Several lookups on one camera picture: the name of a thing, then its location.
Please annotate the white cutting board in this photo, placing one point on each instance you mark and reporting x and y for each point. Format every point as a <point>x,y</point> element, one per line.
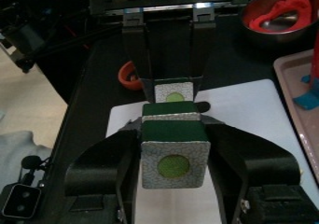
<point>249,109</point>

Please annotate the beige flat tray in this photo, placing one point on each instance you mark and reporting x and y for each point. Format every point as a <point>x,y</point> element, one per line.
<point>300,125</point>

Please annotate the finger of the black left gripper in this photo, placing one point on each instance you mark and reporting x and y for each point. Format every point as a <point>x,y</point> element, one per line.
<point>202,41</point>
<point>137,47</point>

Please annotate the black webcam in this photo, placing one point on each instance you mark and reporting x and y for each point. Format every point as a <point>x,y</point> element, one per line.
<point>21,201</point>

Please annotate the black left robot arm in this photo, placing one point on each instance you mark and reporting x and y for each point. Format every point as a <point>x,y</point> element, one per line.
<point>25,39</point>

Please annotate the crumpled red cloth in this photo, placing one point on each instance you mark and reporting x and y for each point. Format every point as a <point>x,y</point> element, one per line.
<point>290,5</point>

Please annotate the grey cloth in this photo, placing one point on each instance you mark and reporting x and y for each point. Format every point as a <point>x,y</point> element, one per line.
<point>21,159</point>

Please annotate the blue tape strip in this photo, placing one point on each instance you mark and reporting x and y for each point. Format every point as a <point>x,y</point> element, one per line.
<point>309,98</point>
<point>306,79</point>

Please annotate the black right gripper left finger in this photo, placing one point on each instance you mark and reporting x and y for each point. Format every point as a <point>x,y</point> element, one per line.
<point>103,165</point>

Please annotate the black round knob mount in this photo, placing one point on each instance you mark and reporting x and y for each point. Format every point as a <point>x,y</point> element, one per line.
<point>31,162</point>

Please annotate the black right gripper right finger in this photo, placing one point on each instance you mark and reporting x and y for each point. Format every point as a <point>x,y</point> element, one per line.
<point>253,162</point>

